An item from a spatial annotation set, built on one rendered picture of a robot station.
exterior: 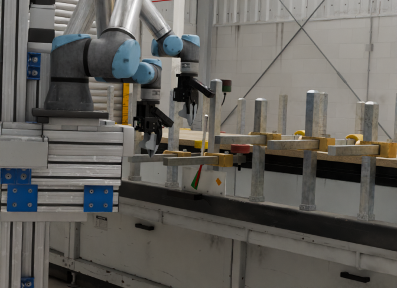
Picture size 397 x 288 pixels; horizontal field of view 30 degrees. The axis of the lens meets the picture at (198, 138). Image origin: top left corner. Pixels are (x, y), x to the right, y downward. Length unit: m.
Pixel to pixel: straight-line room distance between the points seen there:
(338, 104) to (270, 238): 8.67
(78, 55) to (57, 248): 2.35
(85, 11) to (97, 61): 0.72
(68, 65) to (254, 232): 1.09
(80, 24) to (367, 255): 1.37
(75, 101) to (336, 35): 9.52
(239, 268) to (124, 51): 1.39
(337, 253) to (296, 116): 9.35
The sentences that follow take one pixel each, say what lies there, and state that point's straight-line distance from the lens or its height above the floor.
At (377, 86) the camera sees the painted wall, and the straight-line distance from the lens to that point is 11.11.
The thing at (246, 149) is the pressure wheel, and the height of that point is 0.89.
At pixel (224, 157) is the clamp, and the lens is 2.99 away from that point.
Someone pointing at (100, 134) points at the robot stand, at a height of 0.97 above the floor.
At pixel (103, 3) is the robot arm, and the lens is 2.60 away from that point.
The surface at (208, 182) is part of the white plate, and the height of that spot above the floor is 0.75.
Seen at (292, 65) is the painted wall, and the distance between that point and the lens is 12.08.
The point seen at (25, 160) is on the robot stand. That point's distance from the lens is 2.14.
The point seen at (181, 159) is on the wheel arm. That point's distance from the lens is 2.87.
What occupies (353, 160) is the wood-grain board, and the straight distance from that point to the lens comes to 2.85.
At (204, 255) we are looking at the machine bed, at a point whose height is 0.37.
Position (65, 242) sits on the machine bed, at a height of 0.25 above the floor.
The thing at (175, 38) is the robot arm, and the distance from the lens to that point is 2.83.
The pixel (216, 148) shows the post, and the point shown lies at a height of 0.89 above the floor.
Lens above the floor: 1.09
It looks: 3 degrees down
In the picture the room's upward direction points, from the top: 2 degrees clockwise
